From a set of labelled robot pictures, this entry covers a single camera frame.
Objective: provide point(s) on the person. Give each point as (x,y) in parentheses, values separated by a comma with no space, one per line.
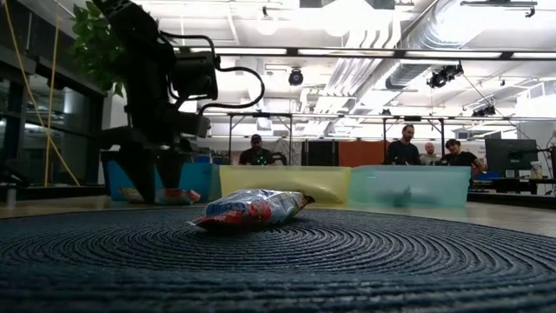
(257,153)
(460,157)
(430,155)
(403,150)

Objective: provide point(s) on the small white cylinder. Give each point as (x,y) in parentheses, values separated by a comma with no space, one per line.
(11,197)

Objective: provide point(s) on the blue plastic bin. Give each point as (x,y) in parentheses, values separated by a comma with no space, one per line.
(200,178)

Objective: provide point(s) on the green leafy plant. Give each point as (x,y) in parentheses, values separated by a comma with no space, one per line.
(93,48)

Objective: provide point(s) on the dark office desk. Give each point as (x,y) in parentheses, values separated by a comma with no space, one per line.
(512,184)

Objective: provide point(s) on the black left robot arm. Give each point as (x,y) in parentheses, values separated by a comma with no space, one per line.
(143,65)

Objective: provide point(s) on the black track light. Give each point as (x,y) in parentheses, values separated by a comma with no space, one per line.
(443,76)
(484,111)

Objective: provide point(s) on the green plastic bin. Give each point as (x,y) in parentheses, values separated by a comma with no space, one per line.
(443,184)

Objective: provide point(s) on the dark round plate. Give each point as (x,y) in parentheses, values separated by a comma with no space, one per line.
(130,269)

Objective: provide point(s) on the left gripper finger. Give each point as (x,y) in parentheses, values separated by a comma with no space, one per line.
(141,174)
(171,167)

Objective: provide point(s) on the black computer monitor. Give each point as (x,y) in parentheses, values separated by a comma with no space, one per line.
(510,156)

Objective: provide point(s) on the orange partition panel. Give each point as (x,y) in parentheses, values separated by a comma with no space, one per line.
(360,153)

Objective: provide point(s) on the long overhead light beam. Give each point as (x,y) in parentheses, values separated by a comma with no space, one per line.
(293,52)

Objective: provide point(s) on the black dome ceiling camera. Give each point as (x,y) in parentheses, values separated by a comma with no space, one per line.
(295,77)

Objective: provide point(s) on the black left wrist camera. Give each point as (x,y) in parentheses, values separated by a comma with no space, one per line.
(195,76)

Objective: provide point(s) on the black metal frame stand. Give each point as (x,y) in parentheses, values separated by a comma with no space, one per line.
(412,118)
(260,115)

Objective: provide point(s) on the yellow plastic bin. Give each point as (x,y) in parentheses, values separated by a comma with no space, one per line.
(282,180)

